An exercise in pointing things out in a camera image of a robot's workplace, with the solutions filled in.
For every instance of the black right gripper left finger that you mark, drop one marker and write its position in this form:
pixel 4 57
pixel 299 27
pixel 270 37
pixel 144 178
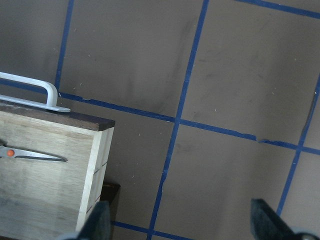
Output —
pixel 97 225

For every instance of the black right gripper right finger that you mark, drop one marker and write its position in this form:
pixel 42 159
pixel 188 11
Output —
pixel 265 224

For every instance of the wooden drawer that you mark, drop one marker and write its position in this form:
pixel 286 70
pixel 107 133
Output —
pixel 41 200

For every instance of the grey orange handled scissors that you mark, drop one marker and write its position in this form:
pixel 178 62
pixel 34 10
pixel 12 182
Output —
pixel 21 153

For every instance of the white drawer handle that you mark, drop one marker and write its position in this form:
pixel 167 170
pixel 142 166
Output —
pixel 42 94

